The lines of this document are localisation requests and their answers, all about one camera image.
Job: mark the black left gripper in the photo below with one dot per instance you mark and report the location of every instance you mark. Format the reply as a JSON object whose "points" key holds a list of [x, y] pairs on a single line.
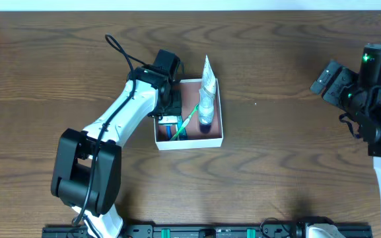
{"points": [[172, 108]]}

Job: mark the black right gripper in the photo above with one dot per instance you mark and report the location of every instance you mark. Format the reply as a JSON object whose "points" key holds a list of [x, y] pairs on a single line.
{"points": [[337, 87]]}

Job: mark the green white soap packet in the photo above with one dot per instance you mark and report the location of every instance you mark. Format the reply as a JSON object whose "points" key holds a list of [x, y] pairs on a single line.
{"points": [[168, 120]]}

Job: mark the blue disposable razor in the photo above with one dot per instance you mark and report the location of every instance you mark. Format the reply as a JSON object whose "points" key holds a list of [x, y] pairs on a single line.
{"points": [[168, 132]]}

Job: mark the green white toothbrush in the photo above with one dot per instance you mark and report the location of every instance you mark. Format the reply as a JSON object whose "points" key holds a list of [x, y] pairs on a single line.
{"points": [[186, 122]]}

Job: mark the teal toothpaste tube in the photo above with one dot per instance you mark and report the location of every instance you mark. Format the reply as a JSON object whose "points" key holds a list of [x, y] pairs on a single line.
{"points": [[180, 127]]}

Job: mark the clear pump bottle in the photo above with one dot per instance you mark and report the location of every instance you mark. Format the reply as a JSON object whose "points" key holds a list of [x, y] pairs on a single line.
{"points": [[205, 111]]}

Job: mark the white floral shampoo tube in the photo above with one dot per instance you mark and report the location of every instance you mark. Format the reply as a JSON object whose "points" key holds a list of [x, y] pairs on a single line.
{"points": [[209, 81]]}

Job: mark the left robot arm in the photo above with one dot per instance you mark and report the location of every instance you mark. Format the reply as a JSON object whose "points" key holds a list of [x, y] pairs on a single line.
{"points": [[87, 171]]}

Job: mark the white cardboard box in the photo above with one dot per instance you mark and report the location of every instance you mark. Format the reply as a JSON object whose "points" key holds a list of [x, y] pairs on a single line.
{"points": [[196, 139]]}

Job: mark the black mounting rail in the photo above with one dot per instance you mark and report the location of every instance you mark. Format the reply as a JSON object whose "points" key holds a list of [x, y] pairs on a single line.
{"points": [[270, 227]]}

